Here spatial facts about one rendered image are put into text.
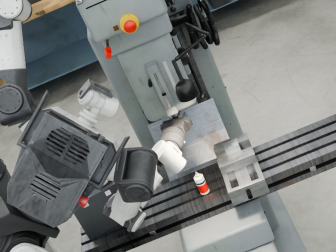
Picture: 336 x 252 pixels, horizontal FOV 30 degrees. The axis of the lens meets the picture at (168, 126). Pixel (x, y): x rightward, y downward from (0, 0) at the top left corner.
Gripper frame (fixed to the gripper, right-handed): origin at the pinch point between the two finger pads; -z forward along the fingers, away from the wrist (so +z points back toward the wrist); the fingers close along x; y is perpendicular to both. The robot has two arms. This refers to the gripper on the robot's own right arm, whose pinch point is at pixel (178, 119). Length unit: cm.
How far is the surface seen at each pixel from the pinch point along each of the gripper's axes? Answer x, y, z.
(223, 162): -11.1, 22.4, 2.4
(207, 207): -0.6, 36.2, 11.6
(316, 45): -29, 121, -265
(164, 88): -5.1, -21.1, 11.9
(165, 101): -3.4, -16.2, 12.4
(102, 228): 43, 31, 19
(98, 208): 40.3, 21.4, 17.7
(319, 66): -31, 122, -230
